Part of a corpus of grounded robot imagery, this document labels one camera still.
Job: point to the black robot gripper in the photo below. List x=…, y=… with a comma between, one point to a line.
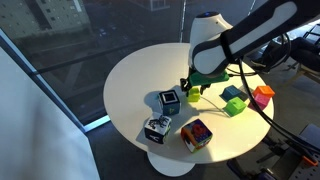
x=191, y=75

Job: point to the lime green building block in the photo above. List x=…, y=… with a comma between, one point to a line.
x=194, y=95

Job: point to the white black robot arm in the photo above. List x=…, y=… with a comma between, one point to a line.
x=213, y=43

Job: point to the blue building block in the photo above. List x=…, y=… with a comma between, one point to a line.
x=230, y=92

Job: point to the grey building block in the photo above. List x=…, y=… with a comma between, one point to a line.
x=246, y=94

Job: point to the orange building block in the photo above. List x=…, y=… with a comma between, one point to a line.
x=264, y=91

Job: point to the square print picture cube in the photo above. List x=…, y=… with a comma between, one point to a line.
x=170, y=102

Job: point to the purple orange picture cube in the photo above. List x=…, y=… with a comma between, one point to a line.
x=196, y=136

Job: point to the zebra print picture cube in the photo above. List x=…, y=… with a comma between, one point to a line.
x=157, y=128

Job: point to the dark window mullion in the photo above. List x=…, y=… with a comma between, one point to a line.
x=182, y=20

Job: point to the white floor trim strip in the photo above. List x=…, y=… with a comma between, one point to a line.
x=97, y=123

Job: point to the black tool stand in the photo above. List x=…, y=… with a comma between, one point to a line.
x=293, y=170

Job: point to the purple orange clamp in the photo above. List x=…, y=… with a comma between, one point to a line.
x=310, y=161

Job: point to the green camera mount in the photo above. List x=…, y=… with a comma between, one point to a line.
x=210, y=79

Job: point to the white table pedestal base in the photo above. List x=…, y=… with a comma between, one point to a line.
x=170, y=166

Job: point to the dark window corner post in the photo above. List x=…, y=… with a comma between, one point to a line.
x=43, y=76

